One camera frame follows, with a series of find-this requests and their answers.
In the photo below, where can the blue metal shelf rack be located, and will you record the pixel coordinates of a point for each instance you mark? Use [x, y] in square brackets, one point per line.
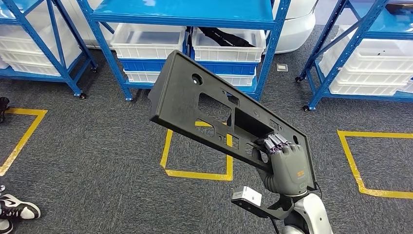
[64, 68]
[180, 13]
[338, 61]

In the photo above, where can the black plastic panel part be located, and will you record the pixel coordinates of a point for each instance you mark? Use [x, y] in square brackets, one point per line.
[177, 97]

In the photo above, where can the silver floor socket plate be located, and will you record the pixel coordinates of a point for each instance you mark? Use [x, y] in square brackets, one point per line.
[282, 67]

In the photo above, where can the long black part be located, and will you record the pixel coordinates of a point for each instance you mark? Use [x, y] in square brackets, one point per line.
[222, 37]

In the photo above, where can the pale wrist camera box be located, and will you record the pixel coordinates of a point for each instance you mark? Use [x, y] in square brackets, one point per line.
[246, 195]

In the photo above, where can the yellow floor tape square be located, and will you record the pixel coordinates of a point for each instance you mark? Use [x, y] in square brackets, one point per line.
[29, 133]
[351, 161]
[197, 174]

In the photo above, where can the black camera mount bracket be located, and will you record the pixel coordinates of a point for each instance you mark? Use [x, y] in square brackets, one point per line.
[267, 213]

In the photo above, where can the dark flat part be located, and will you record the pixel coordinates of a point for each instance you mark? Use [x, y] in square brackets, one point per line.
[400, 8]

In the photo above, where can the white car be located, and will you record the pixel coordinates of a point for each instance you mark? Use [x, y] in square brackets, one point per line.
[293, 32]

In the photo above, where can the blue plastic bin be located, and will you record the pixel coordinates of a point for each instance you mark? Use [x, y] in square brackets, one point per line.
[142, 64]
[232, 68]

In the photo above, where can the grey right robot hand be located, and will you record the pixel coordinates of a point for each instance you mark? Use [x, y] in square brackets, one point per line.
[290, 171]

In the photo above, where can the black humanoid robot legs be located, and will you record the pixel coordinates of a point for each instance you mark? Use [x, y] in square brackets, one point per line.
[4, 106]

